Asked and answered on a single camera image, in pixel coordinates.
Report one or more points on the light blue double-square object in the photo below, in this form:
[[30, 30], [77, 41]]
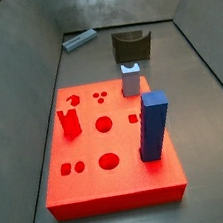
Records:
[[79, 40]]

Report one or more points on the red peg board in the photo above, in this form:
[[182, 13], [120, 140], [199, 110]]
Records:
[[101, 171]]

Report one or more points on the grey-blue notched block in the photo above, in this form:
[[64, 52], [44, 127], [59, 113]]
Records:
[[130, 80]]

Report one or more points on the dark blue tall block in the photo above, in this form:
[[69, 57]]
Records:
[[153, 115]]

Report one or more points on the red notched peg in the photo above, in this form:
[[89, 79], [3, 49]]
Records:
[[70, 124]]

